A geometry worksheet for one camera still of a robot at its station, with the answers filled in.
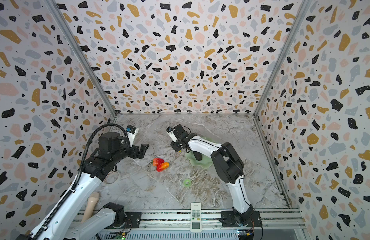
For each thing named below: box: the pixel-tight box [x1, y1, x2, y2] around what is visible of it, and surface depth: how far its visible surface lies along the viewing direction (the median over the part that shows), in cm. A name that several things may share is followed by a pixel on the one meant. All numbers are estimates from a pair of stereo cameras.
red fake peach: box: [152, 158, 165, 167], surface depth 93 cm
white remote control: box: [190, 202, 202, 233], surface depth 75 cm
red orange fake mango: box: [156, 162, 170, 172], surface depth 92 cm
